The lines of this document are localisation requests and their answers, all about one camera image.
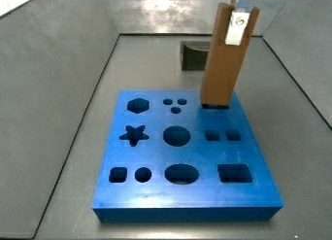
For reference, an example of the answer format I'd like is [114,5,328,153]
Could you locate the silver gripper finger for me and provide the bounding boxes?
[225,0,257,46]

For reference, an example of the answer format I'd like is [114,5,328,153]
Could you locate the black arch holder stand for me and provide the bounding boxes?
[180,41,210,71]

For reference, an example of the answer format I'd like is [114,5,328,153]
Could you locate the blue shape board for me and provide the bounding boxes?
[92,90,284,223]

